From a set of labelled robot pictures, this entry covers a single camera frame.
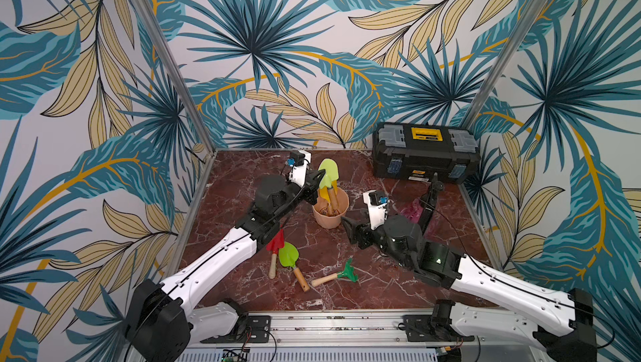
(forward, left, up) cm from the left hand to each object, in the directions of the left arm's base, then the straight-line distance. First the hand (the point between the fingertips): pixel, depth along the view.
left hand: (323, 173), depth 71 cm
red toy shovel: (-8, +16, -31) cm, 36 cm away
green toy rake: (-18, -9, -31) cm, 37 cm away
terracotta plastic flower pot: (+2, -2, -26) cm, 26 cm away
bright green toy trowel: (-13, +11, -30) cm, 34 cm away
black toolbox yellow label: (+26, -37, -16) cm, 48 cm away
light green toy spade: (+1, -2, -1) cm, 3 cm away
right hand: (-15, -5, -6) cm, 16 cm away
